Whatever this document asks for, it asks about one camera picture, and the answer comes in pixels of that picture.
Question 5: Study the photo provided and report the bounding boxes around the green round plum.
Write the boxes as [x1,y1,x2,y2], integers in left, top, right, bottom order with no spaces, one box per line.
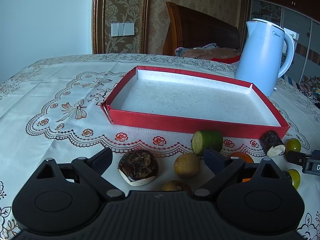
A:
[285,138,301,153]
[284,169,301,190]

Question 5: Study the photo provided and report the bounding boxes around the orange tangerine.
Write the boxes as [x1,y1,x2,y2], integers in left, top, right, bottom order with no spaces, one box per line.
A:
[228,152,254,163]

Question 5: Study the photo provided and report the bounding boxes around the brown longan fruit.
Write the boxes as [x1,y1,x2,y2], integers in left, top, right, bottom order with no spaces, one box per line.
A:
[174,153,201,178]
[162,180,191,192]

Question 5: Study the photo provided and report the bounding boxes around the green cucumber piece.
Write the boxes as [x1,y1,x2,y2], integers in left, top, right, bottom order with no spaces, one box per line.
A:
[191,131,223,156]

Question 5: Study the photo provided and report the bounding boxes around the striped colourful blanket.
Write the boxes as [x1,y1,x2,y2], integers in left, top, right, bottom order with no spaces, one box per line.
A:
[281,75,300,89]

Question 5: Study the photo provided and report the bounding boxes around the white floral lace tablecloth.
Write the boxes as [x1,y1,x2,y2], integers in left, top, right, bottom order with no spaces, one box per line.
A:
[0,52,320,240]

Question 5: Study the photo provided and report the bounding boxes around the red shallow cardboard box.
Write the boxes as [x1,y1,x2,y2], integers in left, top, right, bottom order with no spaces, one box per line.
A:
[101,66,289,139]

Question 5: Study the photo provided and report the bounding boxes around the patterned wardrobe doors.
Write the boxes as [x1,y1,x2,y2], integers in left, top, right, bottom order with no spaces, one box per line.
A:
[249,0,320,91]

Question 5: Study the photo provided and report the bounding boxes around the white electric kettle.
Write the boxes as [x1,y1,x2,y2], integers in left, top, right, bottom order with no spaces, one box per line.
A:
[235,18,295,96]

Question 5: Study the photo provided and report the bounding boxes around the brown patterned pillow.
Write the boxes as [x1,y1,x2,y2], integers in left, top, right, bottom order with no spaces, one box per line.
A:
[175,43,241,62]

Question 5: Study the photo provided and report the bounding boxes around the brown wooden headboard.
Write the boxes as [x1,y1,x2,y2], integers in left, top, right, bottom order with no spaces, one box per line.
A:
[163,2,240,56]

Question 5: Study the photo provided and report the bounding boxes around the white wall switch panel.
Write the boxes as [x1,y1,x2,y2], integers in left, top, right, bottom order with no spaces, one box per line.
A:
[111,23,135,37]

